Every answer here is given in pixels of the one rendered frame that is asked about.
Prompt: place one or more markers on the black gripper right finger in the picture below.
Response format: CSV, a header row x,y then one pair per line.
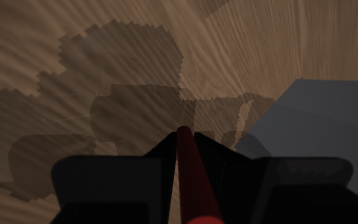
x,y
242,186

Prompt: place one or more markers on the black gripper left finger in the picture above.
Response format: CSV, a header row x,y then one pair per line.
x,y
148,179

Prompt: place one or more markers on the dark red peg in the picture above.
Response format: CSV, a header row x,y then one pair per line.
x,y
197,201

